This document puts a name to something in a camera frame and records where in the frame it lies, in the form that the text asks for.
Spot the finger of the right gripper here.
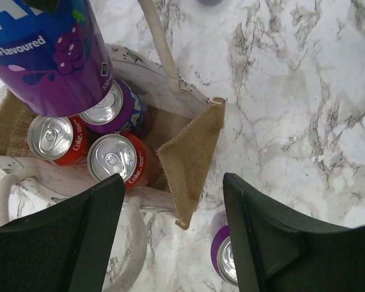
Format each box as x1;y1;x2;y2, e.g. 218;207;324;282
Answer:
22;0;60;13

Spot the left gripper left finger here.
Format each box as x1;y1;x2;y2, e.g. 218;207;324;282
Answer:
0;175;125;291

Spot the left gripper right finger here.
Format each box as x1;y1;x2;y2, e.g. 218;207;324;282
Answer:
223;173;365;291

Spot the purple Fanta can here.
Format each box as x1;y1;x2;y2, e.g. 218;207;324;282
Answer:
0;1;113;117
79;79;153;137

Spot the red cola can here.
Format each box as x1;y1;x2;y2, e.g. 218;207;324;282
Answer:
87;132;162;189
27;116;92;166

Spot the red cola can front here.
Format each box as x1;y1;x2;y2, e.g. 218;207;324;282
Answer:
87;132;162;189

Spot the purple can near front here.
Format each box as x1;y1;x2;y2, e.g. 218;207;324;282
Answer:
210;210;238;287

